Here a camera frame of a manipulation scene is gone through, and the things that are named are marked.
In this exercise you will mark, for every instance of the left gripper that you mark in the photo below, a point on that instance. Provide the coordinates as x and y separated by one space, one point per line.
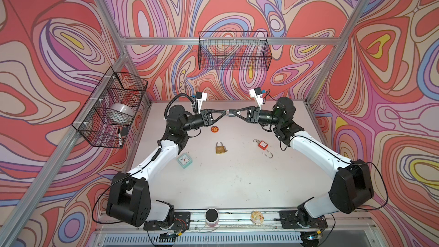
206 115

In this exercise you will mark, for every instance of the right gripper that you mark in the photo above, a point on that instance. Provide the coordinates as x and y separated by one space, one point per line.
254 112

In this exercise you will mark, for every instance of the red padlock with keys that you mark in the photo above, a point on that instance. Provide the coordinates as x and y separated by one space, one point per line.
264 147

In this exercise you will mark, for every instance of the brass padlock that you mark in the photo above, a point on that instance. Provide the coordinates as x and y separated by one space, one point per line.
220 148

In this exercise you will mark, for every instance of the small black padlock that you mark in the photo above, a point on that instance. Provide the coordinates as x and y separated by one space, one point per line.
230 113

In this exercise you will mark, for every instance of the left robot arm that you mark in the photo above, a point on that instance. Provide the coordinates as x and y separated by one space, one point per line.
129 199

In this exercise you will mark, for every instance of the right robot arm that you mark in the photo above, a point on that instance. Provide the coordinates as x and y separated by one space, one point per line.
351 180

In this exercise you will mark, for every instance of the small red round disc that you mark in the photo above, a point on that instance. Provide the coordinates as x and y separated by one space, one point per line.
214 129

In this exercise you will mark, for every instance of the mint green alarm clock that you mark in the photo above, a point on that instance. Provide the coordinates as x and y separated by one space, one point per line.
184 160

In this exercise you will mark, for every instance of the white tape roll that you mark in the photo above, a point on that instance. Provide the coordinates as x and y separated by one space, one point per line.
121 113

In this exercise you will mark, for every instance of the black marker in basket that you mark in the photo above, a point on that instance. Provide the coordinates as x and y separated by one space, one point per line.
120 139

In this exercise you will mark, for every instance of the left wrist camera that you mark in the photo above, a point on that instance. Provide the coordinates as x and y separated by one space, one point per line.
199 98

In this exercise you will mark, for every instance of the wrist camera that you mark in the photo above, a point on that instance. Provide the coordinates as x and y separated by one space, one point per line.
258 95
199 98

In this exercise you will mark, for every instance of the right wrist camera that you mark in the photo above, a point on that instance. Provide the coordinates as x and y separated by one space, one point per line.
258 95

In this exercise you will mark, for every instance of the black wire basket back wall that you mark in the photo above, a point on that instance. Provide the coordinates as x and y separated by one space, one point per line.
239 50

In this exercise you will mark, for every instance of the black wire basket wall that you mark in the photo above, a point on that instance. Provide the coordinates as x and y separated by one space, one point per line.
239 50
106 119

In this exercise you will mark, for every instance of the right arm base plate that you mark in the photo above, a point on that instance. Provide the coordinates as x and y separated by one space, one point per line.
300 219

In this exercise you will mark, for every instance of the black wire basket left wall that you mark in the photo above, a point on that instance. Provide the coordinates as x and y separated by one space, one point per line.
106 119

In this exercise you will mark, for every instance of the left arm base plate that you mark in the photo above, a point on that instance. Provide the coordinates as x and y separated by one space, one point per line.
164 217

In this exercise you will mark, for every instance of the aluminium front rail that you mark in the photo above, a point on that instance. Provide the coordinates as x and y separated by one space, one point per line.
238 220

